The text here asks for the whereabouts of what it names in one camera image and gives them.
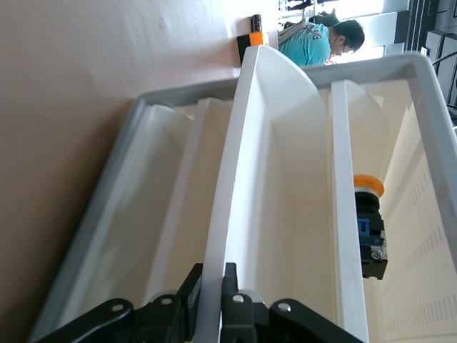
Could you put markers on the white plastic drawer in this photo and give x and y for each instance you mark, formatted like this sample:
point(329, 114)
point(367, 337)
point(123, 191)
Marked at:
point(342, 178)
point(143, 178)
point(246, 143)
point(200, 160)

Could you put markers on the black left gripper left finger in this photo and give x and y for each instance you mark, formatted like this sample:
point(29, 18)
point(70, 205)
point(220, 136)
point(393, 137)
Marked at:
point(168, 321)

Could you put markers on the orange box with hole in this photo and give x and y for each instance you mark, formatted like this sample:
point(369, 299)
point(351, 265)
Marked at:
point(257, 38)

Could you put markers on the black background furniture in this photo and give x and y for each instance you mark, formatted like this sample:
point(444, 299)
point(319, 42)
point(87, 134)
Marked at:
point(439, 21)

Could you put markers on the person in teal shirt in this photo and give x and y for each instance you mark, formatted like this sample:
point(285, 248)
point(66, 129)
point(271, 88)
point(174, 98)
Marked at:
point(307, 46)

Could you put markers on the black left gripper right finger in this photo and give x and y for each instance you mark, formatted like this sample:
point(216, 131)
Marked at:
point(242, 321)

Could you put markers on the orange mushroom push button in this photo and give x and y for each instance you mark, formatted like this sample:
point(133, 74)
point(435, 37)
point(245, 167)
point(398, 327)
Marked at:
point(371, 228)

